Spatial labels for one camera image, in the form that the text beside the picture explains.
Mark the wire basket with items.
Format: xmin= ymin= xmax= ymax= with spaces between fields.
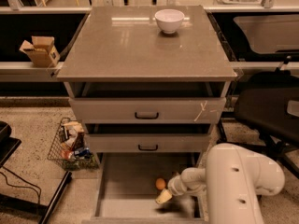
xmin=48 ymin=118 xmax=98 ymax=171

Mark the grey top drawer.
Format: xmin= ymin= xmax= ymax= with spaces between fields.
xmin=70 ymin=82 xmax=226 ymax=124

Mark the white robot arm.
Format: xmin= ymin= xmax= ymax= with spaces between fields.
xmin=156 ymin=143 xmax=285 ymax=224

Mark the grey bottom drawer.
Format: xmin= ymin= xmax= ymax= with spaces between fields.
xmin=82 ymin=152 xmax=208 ymax=224

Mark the white ceramic bowl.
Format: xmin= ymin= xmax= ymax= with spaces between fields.
xmin=155 ymin=9 xmax=185 ymax=34

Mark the orange fruit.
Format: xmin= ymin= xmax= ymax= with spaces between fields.
xmin=155 ymin=178 xmax=166 ymax=190

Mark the grey drawer cabinet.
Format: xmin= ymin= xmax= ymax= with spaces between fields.
xmin=56 ymin=5 xmax=238 ymax=224

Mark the black table stand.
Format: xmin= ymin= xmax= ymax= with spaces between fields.
xmin=0 ymin=121 xmax=72 ymax=224

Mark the black office chair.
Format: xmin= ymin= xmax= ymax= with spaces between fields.
xmin=215 ymin=55 xmax=299 ymax=179

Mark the open cardboard box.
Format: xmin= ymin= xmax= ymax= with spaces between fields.
xmin=20 ymin=36 xmax=60 ymax=68

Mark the grey middle drawer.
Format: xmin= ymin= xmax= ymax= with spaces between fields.
xmin=85 ymin=123 xmax=211 ymax=153

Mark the black cable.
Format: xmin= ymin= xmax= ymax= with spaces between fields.
xmin=0 ymin=164 xmax=43 ymax=205

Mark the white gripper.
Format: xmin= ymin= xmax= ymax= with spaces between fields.
xmin=155 ymin=172 xmax=187 ymax=204

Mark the grey drawer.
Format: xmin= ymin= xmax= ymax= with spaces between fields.
xmin=82 ymin=152 xmax=208 ymax=224
xmin=70 ymin=82 xmax=226 ymax=124
xmin=85 ymin=123 xmax=211 ymax=153

